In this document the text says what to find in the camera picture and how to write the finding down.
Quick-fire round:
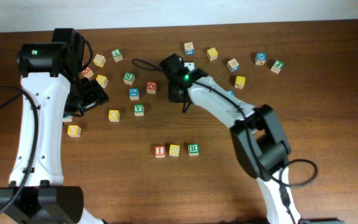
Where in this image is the wooden block orange letter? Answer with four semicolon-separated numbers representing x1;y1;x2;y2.
226;58;239;72

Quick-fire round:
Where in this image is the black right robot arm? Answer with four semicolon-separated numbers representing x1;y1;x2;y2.
159;54;302;223

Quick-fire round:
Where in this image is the blue H block lower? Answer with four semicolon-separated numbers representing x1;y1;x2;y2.
63;116;73;122

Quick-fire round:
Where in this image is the green L block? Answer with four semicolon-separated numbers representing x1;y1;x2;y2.
111;49;123;62

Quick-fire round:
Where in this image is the blue block centre left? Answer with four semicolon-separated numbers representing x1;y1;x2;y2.
129;88;140;100

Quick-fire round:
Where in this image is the green V block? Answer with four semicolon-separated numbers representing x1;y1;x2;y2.
134;104;144;116

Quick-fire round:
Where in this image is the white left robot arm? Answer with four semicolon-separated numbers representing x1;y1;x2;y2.
0;28;108;223

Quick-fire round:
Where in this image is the yellow block right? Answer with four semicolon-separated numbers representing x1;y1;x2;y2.
234;76;246;89

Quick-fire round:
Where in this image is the red I letter block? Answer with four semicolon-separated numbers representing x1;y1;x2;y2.
155;146;166;158

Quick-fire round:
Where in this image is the yellow D block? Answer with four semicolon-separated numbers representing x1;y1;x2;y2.
67;125;81;138

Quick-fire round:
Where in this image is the wooden block blue side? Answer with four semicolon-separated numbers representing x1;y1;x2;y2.
184;42;195;55

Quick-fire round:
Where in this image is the blue X block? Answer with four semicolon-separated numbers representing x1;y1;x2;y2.
255;52;267;65

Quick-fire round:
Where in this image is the green J block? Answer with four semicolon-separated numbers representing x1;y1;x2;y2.
270;60;285;74

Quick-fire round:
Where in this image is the yellow C letter block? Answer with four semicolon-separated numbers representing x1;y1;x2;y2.
169;144;180;157

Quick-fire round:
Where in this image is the green r block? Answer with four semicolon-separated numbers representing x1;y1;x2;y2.
123;72;135;85
188;144;200;156

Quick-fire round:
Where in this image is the red A block left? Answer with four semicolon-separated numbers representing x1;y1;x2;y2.
81;67;94;78

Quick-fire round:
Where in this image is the yellow O block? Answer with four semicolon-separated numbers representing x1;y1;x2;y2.
108;110;120;122

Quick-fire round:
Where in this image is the plain wooden block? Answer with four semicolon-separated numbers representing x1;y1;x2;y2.
93;54;106;67

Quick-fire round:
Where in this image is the yellow block top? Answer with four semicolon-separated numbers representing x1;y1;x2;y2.
206;47;218;61

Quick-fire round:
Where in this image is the red O block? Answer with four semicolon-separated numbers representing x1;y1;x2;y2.
146;82;157;94

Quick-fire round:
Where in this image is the yellow block upper left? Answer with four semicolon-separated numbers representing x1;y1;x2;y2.
96;75;108;88

